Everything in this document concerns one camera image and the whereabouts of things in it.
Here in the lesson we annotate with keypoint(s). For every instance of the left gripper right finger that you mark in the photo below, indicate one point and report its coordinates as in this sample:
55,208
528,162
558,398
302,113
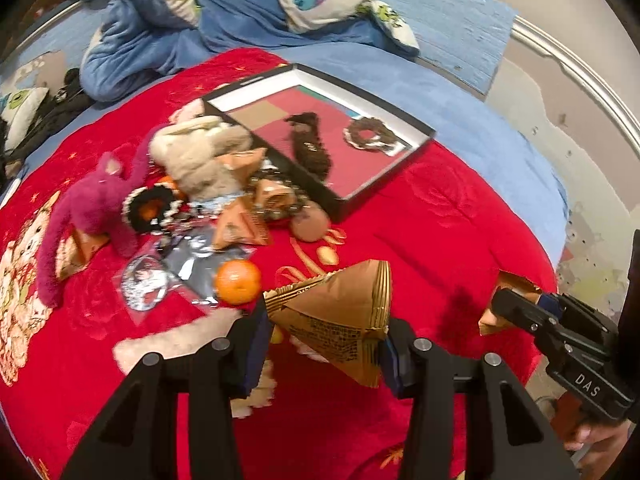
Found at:
507,436

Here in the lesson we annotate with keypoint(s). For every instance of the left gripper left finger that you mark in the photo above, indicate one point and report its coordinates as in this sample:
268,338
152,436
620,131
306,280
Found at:
134,436

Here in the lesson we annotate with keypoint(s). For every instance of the cream fuzzy headband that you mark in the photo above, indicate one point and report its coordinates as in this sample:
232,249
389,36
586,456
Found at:
186,339

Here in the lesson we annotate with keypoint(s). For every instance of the anime badge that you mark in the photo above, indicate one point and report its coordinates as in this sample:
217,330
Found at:
144,283

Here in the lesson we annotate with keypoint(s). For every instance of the brown crochet scrunchie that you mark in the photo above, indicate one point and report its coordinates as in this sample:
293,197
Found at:
370,134

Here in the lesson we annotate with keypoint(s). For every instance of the dark brown fuzzy hair clip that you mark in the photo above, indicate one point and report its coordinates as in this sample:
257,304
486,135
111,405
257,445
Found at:
308,149

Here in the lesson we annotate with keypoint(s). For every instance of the person right hand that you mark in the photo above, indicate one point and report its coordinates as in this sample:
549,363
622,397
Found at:
577,431

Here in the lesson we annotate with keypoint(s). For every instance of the orange mandarin fruit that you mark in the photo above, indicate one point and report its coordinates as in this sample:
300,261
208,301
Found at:
238,282

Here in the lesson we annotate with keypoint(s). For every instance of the silver foil badge bag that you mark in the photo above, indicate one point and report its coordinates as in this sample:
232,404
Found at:
191,258

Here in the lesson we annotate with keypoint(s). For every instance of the black white-lace scrunchie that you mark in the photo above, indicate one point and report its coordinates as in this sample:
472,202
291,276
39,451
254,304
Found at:
151,208

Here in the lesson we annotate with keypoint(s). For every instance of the magenta plush bear headband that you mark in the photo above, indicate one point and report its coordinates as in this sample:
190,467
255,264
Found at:
92,205

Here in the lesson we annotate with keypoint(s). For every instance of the blue bed sheet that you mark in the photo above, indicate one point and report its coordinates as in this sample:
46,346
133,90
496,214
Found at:
462,43

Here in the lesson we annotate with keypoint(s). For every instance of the brown egg-shaped sponge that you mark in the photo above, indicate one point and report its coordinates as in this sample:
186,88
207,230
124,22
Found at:
311,223

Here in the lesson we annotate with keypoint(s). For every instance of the beige plush rabbit toy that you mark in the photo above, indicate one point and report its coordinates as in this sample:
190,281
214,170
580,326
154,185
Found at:
188,152

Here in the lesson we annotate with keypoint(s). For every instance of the black shallow cardboard box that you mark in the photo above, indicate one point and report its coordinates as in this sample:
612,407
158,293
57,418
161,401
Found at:
261,103

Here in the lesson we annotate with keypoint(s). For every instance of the monster print pillow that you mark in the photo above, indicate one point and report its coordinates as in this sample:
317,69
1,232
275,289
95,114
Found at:
18,110

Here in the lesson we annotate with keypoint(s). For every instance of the blue fleece blanket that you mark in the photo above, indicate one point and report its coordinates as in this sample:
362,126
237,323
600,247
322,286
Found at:
139,40

